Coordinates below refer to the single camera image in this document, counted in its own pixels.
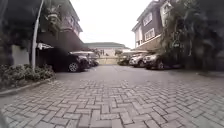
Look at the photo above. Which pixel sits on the low green bushes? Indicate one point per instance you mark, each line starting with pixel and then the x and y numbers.
pixel 23 73

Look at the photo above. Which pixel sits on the dark suv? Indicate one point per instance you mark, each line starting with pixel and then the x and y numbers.
pixel 156 61

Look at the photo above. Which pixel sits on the large dark tree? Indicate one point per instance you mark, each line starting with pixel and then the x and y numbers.
pixel 195 33

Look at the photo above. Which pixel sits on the low building with grey roof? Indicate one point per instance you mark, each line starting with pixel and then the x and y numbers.
pixel 106 48

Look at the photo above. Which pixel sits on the brown building with white windows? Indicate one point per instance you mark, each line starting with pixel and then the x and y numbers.
pixel 148 26

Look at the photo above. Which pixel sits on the grey brick paved road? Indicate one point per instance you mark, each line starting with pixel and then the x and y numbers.
pixel 120 90

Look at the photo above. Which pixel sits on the concrete kerb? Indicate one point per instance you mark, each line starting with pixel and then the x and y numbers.
pixel 20 87

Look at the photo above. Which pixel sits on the black car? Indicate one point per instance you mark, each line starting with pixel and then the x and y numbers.
pixel 68 62

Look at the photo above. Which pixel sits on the pale slanted pole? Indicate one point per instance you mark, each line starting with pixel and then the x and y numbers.
pixel 35 33

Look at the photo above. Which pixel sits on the dark car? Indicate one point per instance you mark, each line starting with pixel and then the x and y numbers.
pixel 123 60
pixel 93 61

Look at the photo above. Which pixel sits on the pale boundary wall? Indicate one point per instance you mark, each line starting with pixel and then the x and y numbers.
pixel 106 61

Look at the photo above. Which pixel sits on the brown building with balcony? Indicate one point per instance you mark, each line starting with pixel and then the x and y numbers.
pixel 65 30

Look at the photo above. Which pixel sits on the white car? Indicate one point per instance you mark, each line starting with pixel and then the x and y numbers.
pixel 137 60

